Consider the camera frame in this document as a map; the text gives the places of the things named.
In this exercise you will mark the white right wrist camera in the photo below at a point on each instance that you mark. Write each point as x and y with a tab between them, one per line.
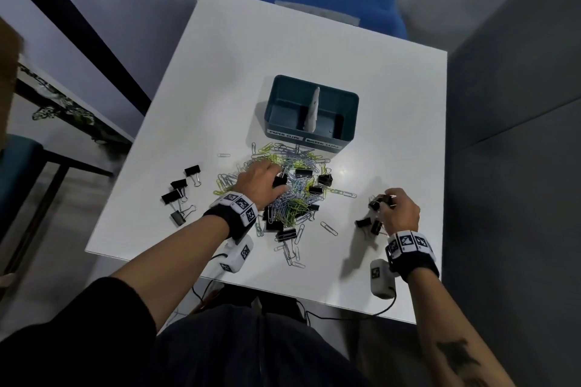
381	280

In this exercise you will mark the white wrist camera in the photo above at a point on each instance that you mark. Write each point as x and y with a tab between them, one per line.
381	280
236	255

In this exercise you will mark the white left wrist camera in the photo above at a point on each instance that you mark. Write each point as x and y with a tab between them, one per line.
236	255

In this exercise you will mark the person's right hand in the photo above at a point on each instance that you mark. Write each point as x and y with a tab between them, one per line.
401	214

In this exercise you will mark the brown cardboard box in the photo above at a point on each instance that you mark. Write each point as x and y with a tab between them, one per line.
9	83

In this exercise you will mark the person's right forearm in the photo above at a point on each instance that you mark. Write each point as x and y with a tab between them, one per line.
435	323

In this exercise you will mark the pile of coloured paper clips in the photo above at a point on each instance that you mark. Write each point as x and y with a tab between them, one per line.
290	160

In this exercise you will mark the person's left forearm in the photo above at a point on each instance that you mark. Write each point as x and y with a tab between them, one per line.
172	264

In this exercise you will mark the person's left hand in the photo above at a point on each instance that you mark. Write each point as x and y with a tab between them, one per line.
256	182

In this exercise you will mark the teal stool with black frame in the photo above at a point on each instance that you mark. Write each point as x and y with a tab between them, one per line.
18	164

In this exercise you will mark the single black binder clip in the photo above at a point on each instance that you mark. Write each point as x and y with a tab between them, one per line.
386	199
170	197
192	170
178	218
279	181
374	205
376	226
179	183
363	222

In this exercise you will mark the person's black clothing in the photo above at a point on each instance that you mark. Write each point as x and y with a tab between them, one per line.
227	346

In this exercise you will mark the teal divided organizer box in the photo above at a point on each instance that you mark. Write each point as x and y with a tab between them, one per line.
290	101

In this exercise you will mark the side table with leaf pattern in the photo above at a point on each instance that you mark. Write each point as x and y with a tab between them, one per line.
59	103

